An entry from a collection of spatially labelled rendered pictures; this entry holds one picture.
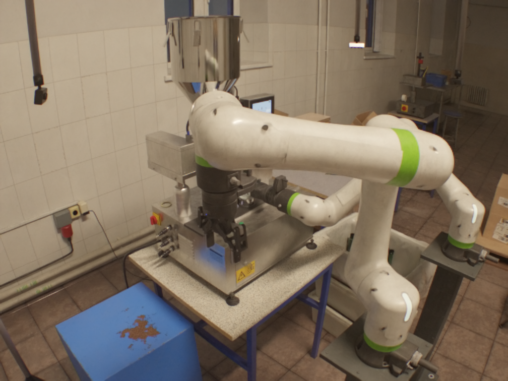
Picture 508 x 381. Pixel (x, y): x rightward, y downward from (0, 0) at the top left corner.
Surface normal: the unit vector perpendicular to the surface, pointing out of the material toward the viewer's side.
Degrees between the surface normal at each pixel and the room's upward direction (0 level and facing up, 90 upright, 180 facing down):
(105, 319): 0
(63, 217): 90
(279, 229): 90
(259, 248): 90
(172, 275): 0
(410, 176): 105
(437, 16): 90
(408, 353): 0
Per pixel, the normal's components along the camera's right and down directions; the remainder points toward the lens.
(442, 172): 0.25, 0.38
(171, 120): 0.73, 0.29
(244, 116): 0.40, -0.49
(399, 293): -0.04, -0.81
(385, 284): -0.25, -0.86
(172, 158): -0.68, 0.32
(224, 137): -0.12, 0.11
